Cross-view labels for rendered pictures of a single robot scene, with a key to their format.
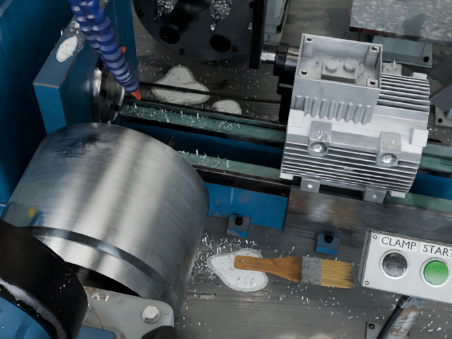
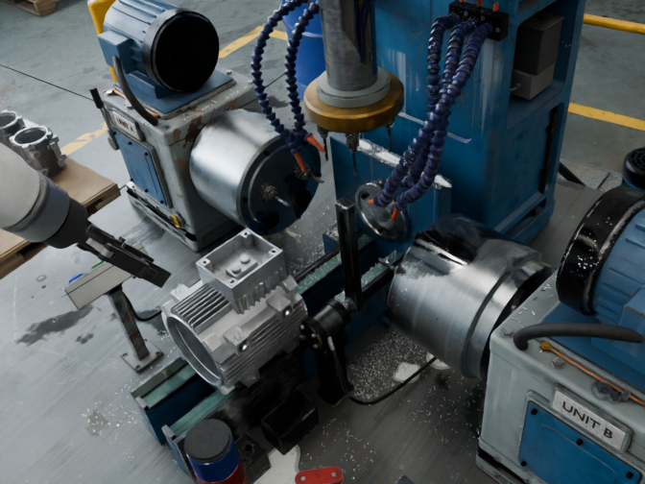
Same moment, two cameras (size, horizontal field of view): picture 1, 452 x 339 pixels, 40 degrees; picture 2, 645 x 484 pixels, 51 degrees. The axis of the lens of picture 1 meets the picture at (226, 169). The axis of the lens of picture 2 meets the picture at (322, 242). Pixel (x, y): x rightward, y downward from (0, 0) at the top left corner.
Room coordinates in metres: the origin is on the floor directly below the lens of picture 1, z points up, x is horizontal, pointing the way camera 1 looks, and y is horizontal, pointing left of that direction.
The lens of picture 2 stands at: (1.38, -0.72, 1.94)
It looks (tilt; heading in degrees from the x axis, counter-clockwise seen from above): 42 degrees down; 131
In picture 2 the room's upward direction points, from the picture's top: 8 degrees counter-clockwise
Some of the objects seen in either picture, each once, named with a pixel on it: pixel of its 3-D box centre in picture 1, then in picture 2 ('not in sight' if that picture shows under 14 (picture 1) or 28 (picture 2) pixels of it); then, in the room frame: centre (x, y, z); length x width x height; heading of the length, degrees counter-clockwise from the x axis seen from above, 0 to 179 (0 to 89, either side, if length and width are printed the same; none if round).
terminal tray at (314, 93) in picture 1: (335, 79); (243, 271); (0.69, -0.16, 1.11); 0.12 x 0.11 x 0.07; 81
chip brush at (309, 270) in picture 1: (293, 268); not in sight; (0.55, -0.12, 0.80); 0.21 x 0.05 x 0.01; 85
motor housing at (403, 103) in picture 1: (350, 126); (235, 318); (0.68, -0.20, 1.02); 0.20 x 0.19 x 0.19; 81
